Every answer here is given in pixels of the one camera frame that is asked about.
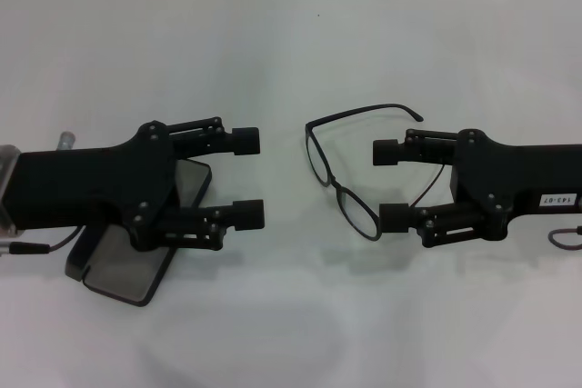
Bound left gripper cable with plug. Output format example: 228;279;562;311
0;227;82;256

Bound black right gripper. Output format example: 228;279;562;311
372;128;582;249

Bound gripper cable with plug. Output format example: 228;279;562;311
0;227;82;256
547;225;582;252

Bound black glasses case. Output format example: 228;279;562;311
63;158;215;308

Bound white number label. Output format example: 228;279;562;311
537;193;578;208

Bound black glasses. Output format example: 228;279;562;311
305;104;424;242

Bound thin right finger wire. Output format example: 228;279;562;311
410;161;446;208

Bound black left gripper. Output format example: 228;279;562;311
7;120;179;254

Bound right gripper cable with plug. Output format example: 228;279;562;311
547;225;582;252

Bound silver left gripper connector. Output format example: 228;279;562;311
55;130;77;152

